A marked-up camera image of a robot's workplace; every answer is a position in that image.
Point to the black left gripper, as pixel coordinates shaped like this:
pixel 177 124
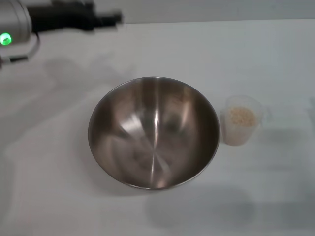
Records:
pixel 61 14

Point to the stainless steel bowl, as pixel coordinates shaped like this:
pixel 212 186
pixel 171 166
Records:
pixel 152 132

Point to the white rice grains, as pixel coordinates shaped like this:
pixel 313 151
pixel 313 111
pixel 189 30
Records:
pixel 242 116

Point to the clear plastic measuring cup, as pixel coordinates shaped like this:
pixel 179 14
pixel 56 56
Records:
pixel 227 134

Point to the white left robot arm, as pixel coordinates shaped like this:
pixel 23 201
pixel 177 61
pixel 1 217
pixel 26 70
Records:
pixel 14 19

